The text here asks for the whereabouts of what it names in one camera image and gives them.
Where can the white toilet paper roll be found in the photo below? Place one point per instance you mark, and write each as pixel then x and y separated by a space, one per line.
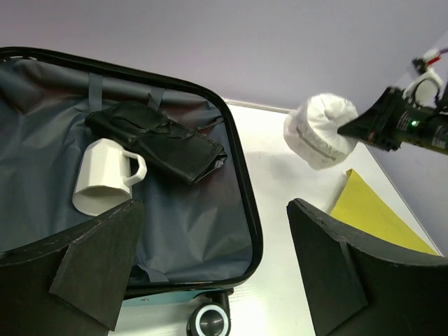
pixel 311 130

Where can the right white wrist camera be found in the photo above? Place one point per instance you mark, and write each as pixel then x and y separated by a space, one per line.
pixel 427 85

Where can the yellow-green cloth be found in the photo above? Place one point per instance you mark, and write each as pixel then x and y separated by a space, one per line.
pixel 361 208

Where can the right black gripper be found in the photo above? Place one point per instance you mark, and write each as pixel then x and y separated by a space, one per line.
pixel 395 119

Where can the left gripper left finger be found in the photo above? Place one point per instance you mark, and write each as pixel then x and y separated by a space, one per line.
pixel 72 282

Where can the pink and teal suitcase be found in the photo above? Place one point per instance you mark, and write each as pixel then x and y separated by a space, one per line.
pixel 197 241

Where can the black pouch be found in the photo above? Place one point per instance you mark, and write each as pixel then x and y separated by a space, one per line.
pixel 167 146

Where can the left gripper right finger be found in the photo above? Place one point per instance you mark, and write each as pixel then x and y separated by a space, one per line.
pixel 357 284

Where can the white ceramic mug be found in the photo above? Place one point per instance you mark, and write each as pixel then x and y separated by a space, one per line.
pixel 106 176

